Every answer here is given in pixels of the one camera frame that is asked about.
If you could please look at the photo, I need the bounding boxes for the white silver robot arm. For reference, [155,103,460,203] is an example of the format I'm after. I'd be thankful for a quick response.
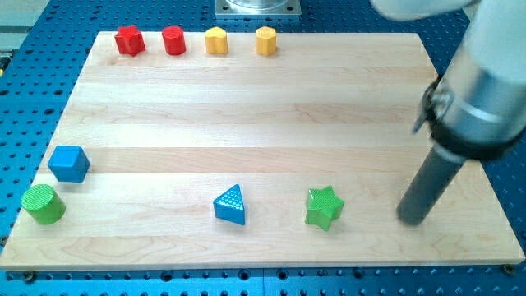
[413,0,525,164]

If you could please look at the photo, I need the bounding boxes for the blue triangle block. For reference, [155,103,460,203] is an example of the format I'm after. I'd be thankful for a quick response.
[213,184,246,225]

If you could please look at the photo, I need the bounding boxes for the yellow heart block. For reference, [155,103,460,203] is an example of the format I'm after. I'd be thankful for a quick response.
[205,26,228,54]

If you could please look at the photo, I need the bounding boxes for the light wooden board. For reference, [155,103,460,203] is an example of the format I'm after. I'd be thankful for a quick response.
[1,31,524,271]

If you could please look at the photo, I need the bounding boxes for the green star block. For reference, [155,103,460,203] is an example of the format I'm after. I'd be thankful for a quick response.
[305,186,345,231]

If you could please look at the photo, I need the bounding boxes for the yellow hexagon block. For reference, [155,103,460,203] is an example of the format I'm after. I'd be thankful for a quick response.
[256,26,277,56]

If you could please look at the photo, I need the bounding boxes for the red cylinder block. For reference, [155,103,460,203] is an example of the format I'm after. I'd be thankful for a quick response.
[161,25,186,55]

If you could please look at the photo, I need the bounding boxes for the red star block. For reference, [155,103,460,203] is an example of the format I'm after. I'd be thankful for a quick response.
[114,25,145,57]

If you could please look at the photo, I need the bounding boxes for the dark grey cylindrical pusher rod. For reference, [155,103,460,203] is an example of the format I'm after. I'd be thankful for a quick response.
[396,143,466,226]

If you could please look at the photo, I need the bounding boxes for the blue cube block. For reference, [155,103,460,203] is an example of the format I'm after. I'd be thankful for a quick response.
[48,146,90,183]

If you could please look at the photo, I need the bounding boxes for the green cylinder block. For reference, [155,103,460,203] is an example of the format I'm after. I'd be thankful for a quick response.
[21,184,66,225]

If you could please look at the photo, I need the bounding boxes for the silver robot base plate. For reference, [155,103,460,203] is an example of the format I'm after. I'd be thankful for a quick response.
[215,0,302,16]

